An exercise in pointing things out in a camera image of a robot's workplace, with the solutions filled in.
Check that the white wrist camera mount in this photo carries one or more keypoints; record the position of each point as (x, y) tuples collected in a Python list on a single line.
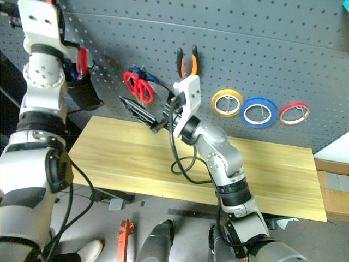
[(41, 24), (192, 95)]

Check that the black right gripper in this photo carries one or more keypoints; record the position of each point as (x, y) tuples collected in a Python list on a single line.
[(177, 106)]

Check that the blue tape roll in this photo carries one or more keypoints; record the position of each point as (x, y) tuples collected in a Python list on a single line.
[(245, 117)]

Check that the orange and black floor tool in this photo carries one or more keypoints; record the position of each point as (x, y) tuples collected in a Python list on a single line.
[(124, 237)]

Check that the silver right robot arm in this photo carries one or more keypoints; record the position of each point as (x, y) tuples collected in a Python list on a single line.
[(218, 147)]

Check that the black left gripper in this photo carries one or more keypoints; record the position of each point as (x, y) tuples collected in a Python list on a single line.
[(62, 24)]

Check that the grey metal table frame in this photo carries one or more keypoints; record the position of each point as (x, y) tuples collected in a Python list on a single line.
[(114, 194)]

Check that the yellow tape roll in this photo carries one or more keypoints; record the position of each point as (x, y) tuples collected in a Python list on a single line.
[(215, 105)]

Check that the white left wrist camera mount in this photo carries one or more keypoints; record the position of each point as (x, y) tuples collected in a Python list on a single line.
[(41, 24)]

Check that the white shoe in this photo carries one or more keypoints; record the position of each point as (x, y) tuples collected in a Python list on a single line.
[(91, 249)]

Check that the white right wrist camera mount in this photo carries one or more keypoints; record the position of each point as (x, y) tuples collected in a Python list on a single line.
[(192, 95)]

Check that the small grey block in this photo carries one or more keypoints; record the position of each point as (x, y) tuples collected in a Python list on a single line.
[(116, 204)]

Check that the silver long pegboard hook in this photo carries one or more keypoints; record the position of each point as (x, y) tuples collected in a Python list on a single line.
[(263, 113)]

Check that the red tape roll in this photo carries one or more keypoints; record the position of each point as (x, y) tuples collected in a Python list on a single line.
[(283, 116)]

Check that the grey metal pegboard wall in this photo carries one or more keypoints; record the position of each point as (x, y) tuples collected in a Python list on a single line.
[(245, 54)]

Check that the black flat metal bar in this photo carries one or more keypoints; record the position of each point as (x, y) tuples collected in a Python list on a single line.
[(191, 213)]

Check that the large open cardboard box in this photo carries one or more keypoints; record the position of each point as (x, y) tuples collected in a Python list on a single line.
[(335, 202)]

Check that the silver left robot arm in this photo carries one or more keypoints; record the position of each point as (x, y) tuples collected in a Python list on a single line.
[(41, 79)]

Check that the black pen cup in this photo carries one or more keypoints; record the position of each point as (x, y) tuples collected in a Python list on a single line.
[(84, 92)]

